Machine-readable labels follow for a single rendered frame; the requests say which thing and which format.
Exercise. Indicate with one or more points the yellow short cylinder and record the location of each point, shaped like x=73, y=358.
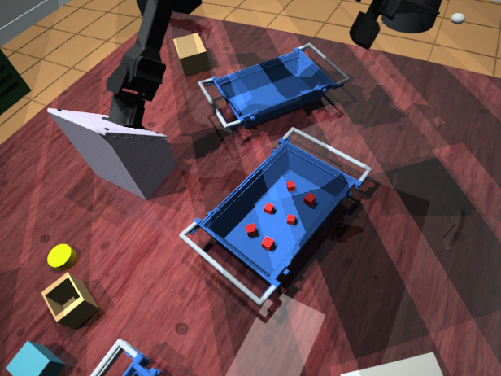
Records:
x=61, y=257

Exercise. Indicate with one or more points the white wire bar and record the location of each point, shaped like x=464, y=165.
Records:
x=116, y=355

